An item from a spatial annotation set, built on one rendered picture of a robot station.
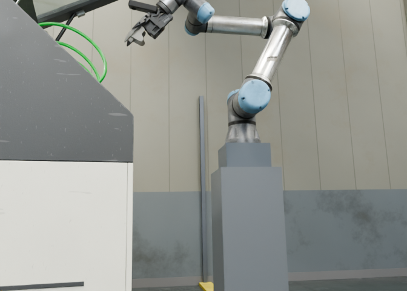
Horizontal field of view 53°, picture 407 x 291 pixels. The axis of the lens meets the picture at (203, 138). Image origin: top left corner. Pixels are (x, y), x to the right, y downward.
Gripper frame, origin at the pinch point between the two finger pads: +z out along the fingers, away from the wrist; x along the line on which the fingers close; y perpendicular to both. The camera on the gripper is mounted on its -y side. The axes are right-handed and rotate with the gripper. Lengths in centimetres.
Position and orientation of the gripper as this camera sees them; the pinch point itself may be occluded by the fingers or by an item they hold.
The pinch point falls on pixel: (126, 40)
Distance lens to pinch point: 169.5
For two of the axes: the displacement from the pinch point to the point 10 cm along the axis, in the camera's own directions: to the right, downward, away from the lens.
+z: -6.8, 7.3, -0.3
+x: -0.7, -0.2, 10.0
